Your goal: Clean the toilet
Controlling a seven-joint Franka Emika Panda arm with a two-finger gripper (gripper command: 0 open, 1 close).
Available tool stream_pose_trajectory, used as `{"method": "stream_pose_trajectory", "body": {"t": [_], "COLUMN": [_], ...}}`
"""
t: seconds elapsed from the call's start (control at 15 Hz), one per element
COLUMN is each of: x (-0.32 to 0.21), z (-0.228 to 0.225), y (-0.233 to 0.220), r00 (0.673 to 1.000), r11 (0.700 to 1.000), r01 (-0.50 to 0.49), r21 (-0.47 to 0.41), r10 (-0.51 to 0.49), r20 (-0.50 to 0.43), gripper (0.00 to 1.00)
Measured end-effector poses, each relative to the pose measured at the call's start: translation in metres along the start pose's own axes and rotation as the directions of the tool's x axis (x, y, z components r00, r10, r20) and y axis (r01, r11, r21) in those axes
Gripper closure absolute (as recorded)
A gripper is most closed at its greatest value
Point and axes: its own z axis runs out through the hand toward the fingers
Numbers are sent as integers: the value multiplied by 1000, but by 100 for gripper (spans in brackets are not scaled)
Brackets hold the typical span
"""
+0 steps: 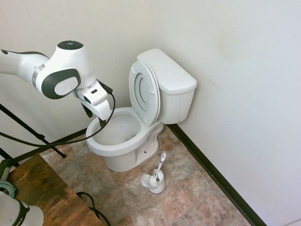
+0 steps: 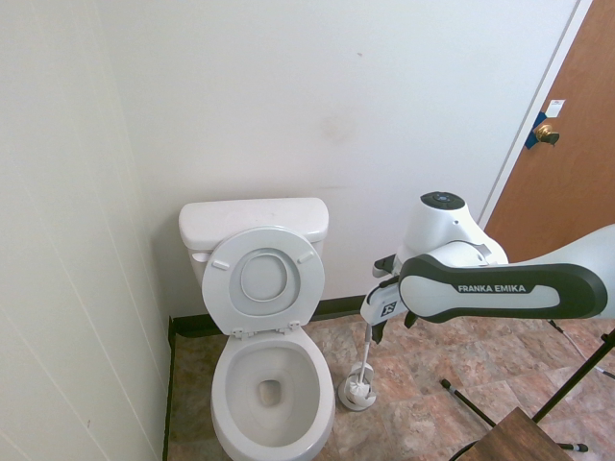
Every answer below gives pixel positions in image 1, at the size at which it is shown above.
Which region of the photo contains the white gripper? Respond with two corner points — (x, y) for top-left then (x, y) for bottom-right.
(75, 81), (112, 129)

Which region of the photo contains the white toilet brush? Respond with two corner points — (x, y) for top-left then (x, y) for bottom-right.
(148, 151), (167, 188)

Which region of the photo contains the white toilet bowl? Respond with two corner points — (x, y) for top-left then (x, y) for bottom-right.
(85, 107), (164, 173)

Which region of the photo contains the white toilet seat cover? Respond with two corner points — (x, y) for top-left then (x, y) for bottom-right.
(135, 61), (162, 127)

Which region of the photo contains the white toilet tank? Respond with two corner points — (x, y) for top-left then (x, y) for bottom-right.
(158, 81), (196, 125)

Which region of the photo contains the black baseboard strip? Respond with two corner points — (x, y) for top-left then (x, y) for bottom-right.
(167, 123), (268, 226)
(13, 128), (88, 163)

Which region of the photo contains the dark wooden table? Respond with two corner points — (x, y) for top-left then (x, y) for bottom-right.
(6, 152), (104, 226)

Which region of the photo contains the white tank lid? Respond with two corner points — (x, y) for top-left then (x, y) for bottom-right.
(136, 48), (198, 96)

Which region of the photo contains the white brush holder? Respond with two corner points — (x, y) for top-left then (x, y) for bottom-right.
(141, 169), (166, 194)

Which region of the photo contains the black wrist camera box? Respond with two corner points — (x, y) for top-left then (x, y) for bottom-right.
(96, 79), (113, 95)

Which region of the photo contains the white toilet seat ring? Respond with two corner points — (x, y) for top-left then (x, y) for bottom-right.
(128, 61), (160, 127)

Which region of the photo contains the black camera tripod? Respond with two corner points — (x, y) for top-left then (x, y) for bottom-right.
(0, 103), (67, 167)

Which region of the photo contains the black power cable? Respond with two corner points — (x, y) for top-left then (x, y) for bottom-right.
(75, 191), (111, 226)

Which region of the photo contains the dark green clamp handle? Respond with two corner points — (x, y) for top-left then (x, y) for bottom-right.
(0, 158), (12, 182)

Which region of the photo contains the green coiled cable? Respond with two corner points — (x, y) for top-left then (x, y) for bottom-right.
(0, 179), (17, 199)

